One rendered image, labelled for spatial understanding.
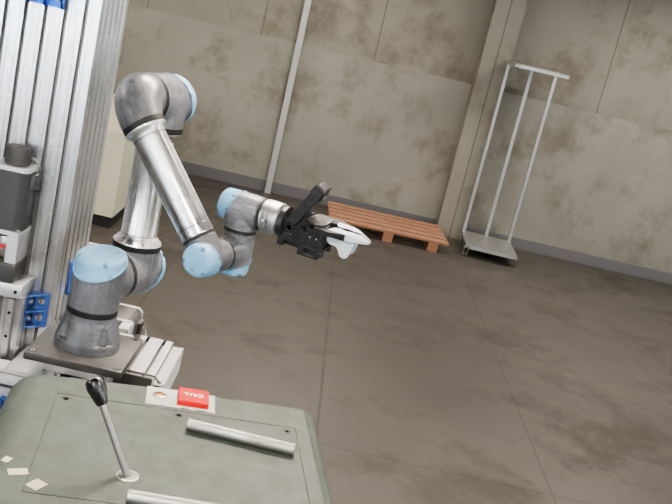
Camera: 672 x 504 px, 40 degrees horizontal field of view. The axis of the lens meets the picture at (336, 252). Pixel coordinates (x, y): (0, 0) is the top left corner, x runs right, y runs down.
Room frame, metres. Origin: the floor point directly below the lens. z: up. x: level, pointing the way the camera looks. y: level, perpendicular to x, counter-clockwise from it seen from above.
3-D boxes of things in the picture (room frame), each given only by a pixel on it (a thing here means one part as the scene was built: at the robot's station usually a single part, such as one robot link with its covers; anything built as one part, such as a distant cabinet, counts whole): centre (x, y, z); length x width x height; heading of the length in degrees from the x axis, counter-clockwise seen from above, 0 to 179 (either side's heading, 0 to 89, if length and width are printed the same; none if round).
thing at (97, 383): (1.35, 0.32, 1.38); 0.04 x 0.03 x 0.05; 101
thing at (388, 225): (9.21, -0.43, 0.06); 1.23 x 0.85 x 0.11; 92
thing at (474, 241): (9.31, -1.50, 0.96); 0.73 x 0.58 x 1.92; 2
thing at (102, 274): (2.03, 0.52, 1.33); 0.13 x 0.12 x 0.14; 161
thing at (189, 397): (1.67, 0.20, 1.26); 0.06 x 0.06 x 0.02; 11
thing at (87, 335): (2.03, 0.52, 1.21); 0.15 x 0.15 x 0.10
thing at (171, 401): (1.66, 0.23, 1.23); 0.13 x 0.08 x 0.06; 101
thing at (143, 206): (2.15, 0.47, 1.54); 0.15 x 0.12 x 0.55; 161
